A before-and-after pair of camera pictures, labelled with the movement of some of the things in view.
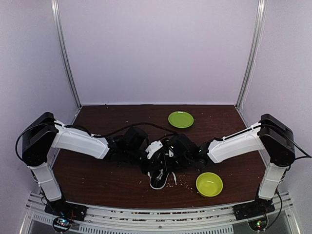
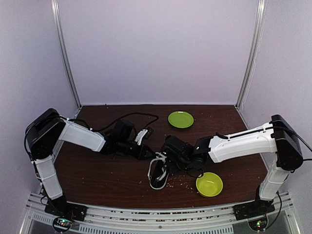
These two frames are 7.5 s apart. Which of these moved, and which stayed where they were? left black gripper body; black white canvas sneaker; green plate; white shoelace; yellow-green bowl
Moved: left black gripper body; white shoelace
Stayed: black white canvas sneaker; green plate; yellow-green bowl
